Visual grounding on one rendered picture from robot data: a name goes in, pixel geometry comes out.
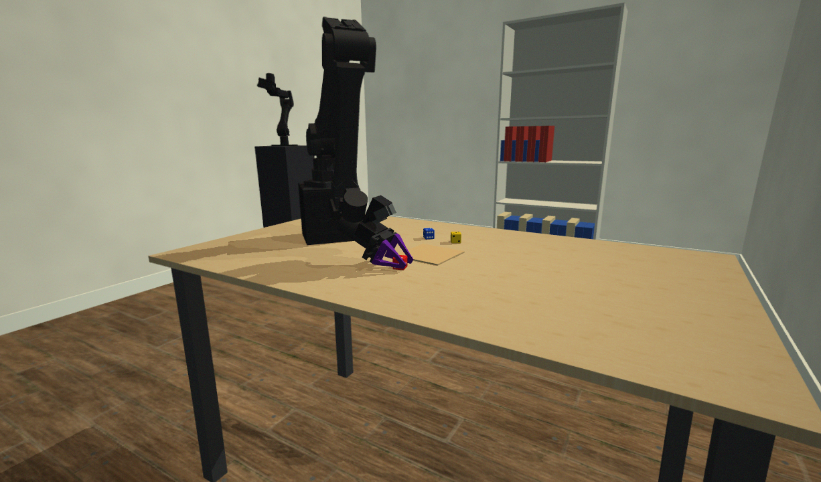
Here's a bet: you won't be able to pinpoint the tan square mat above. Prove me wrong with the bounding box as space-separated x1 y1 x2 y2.
408 244 465 266

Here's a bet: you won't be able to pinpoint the red dice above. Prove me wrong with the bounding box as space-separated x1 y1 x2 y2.
392 255 408 270

